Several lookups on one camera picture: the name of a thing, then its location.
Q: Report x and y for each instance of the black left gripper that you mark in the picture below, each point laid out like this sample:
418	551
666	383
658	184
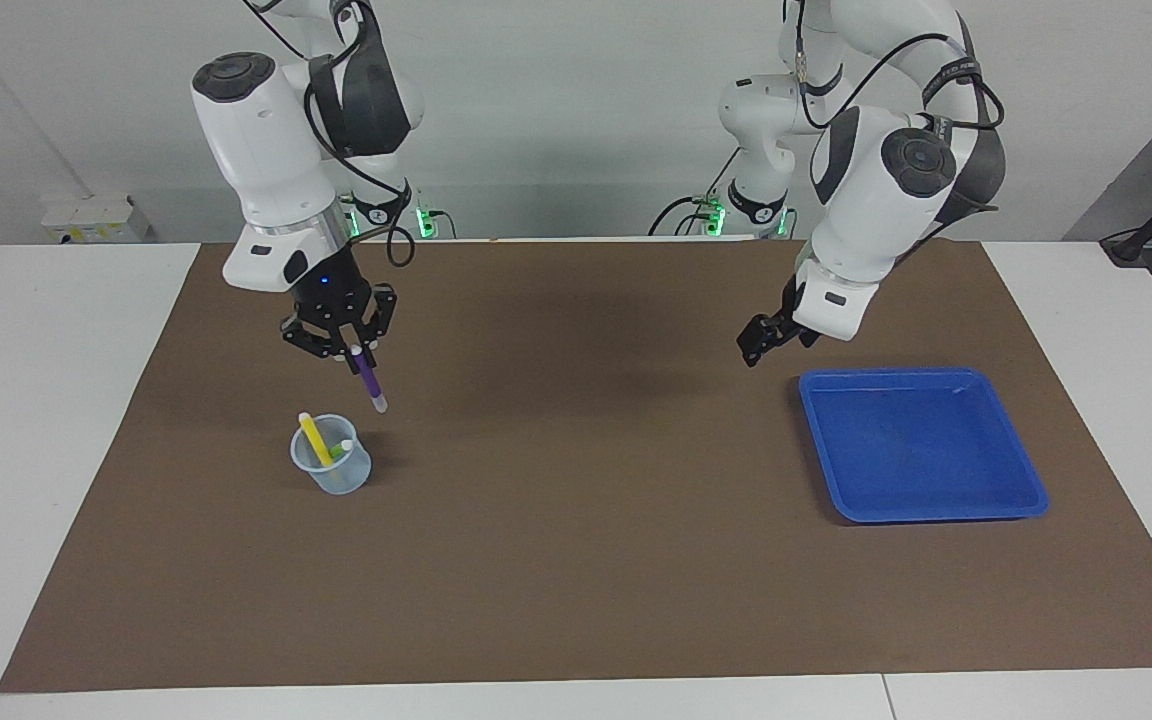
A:
794	310

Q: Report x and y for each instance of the brown table mat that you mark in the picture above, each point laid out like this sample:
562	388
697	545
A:
576	550

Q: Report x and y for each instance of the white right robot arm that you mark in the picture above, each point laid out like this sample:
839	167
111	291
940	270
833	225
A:
276	150

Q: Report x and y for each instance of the yellow pen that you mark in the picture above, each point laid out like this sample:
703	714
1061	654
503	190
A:
316	440

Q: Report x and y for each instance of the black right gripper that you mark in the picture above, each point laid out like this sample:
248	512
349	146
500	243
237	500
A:
334	295

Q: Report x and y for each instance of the purple pen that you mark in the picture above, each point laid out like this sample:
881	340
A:
369	380

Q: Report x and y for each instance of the green pen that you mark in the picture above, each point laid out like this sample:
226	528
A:
341	450

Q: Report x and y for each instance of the white socket box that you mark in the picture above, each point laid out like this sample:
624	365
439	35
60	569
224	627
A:
96	220

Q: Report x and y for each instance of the blue plastic tray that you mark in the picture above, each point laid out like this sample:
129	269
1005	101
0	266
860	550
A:
886	450

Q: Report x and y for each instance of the translucent plastic cup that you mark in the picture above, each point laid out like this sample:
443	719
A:
336	478

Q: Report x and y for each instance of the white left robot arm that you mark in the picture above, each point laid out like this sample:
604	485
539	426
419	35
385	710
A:
866	200

